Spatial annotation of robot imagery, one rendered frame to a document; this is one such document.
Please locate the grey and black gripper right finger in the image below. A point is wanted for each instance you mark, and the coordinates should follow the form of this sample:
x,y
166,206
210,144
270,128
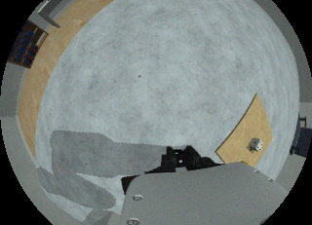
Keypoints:
x,y
195,161

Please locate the tan square mat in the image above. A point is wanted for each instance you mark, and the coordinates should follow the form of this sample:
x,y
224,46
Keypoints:
x,y
237,146

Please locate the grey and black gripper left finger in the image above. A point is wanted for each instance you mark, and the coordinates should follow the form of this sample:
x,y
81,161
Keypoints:
x,y
168,164

